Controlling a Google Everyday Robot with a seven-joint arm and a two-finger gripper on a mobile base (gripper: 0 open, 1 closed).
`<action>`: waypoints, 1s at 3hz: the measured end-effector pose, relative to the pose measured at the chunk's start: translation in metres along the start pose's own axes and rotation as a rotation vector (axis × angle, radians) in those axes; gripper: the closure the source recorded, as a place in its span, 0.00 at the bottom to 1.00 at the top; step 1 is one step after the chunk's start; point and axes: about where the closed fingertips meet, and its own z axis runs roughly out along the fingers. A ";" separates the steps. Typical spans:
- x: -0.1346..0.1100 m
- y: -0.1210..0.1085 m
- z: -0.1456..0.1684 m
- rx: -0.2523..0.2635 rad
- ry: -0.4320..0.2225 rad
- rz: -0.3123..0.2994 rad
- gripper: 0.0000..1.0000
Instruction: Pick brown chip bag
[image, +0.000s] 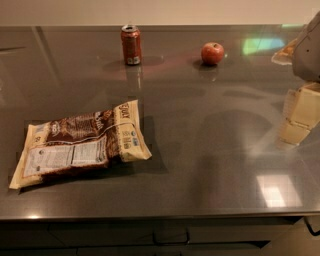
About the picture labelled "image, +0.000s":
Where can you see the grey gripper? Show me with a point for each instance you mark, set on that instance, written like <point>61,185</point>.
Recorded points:
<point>309,53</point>

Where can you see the dark drawer handle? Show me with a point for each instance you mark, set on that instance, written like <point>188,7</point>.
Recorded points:
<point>170,235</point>

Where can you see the brown chip bag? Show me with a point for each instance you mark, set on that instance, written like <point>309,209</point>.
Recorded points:
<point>71,145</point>

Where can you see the orange soda can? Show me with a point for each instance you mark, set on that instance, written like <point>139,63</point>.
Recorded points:
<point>131,44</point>

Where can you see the red apple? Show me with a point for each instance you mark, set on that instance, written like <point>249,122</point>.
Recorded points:
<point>212,53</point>

